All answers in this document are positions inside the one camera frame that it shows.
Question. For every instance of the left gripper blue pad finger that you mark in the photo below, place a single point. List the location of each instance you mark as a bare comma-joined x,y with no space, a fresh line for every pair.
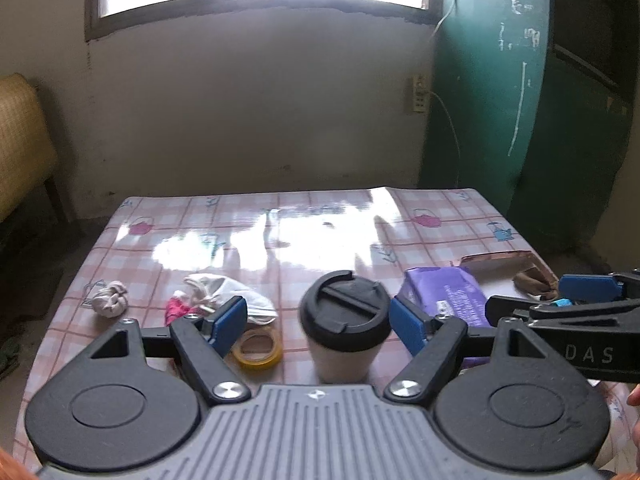
590,288

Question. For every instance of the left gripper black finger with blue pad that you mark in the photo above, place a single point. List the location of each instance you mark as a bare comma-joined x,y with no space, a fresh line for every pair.
198,345
438,346

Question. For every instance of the brown corduroy cloth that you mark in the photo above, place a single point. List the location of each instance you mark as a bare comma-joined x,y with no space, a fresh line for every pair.
534,283

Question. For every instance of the pink small sock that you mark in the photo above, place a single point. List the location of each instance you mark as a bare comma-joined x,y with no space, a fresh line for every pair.
179,305

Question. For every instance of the purple wipes pack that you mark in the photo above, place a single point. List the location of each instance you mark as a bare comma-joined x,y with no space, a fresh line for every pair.
447,291

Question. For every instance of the yellow tape roll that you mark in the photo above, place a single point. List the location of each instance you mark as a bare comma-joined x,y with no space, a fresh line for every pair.
258,349

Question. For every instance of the cardboard box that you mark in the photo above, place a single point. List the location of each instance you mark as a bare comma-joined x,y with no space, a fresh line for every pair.
494,271

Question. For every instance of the pink checkered tablecloth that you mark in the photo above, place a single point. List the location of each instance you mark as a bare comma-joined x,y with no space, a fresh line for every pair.
279,244

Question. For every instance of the black lidded travel cup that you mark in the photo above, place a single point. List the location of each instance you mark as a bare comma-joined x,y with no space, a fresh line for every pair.
345,319

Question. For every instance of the green door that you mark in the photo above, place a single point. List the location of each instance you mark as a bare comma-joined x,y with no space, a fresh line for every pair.
531,105

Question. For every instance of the woven rattan bench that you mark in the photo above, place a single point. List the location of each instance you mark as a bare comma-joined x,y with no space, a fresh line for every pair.
28,157

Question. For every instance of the white drawstring cloth bag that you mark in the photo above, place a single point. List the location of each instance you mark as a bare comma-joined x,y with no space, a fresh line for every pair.
209,291

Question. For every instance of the wall power socket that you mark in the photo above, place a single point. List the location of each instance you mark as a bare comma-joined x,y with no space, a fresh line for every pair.
419,93

